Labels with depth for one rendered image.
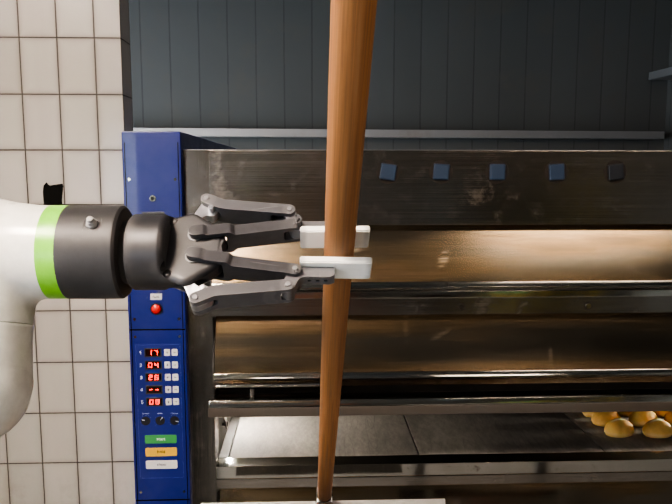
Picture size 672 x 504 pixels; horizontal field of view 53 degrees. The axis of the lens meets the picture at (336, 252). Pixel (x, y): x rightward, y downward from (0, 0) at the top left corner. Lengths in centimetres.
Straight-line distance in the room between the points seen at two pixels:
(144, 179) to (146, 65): 368
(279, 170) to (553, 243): 82
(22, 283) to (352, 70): 38
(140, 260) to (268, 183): 126
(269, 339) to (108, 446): 56
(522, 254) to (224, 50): 390
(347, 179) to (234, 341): 144
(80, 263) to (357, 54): 33
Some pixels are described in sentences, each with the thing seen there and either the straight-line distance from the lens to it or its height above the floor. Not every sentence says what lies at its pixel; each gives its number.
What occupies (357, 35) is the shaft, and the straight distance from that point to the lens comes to 46.
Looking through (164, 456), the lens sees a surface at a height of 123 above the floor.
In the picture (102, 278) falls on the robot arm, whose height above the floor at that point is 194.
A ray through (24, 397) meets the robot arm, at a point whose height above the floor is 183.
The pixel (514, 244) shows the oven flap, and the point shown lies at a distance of 200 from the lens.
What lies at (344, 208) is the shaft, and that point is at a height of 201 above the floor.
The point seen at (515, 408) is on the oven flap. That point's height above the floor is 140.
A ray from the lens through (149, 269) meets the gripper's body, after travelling 65.
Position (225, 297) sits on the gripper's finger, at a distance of 63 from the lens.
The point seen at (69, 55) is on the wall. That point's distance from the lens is 202.
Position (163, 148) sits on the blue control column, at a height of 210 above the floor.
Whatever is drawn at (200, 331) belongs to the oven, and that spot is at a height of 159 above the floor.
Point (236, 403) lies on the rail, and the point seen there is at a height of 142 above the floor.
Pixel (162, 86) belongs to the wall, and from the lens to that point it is 551.
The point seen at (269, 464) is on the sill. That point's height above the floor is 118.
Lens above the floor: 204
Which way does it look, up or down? 7 degrees down
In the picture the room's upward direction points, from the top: straight up
